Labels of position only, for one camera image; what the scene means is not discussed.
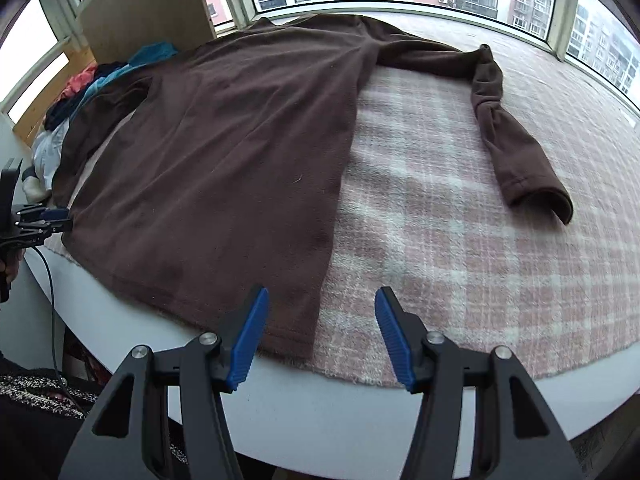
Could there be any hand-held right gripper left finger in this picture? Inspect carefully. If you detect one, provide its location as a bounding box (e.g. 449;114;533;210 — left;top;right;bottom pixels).
57;285;271;480

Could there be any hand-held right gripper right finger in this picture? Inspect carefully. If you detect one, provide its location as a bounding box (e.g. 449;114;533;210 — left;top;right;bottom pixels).
374;286;586;480

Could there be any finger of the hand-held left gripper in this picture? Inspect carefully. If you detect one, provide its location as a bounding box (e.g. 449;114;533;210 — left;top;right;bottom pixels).
15;205;71;223
15;220;73;248

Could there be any brown sweater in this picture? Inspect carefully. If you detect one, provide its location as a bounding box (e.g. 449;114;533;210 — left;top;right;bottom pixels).
50;14;574;361

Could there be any person's left hand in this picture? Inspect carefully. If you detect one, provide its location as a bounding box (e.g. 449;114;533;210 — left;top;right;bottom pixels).
4;249;24;286

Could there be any beige knit garment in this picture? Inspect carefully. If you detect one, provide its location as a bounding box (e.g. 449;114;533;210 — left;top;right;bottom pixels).
22;167;51;201

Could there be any black garment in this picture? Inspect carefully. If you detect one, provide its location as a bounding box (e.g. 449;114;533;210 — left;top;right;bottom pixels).
44;62;128;131

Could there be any pink plaid blanket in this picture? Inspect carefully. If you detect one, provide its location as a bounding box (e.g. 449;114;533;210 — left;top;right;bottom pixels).
42;10;640;388

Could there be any pine wood panel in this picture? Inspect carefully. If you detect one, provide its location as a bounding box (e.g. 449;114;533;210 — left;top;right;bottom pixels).
12;45;98;148

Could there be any pink garment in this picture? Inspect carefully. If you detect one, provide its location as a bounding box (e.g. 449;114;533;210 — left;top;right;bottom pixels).
60;64;98;103

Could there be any teal garment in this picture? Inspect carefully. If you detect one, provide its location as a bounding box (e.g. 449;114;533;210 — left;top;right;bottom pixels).
67;42;179;121

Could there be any person's black speckled top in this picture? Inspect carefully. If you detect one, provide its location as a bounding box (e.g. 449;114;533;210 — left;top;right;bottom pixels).
0;350;191;480

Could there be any wooden board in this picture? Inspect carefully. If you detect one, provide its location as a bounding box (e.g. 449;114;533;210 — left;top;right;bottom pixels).
75;0;219;66

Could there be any black cable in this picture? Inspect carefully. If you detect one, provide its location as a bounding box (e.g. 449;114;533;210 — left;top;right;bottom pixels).
35;245;68;391

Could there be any white window frame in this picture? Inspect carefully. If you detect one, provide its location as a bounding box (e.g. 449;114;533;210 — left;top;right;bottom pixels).
0;0;640;111

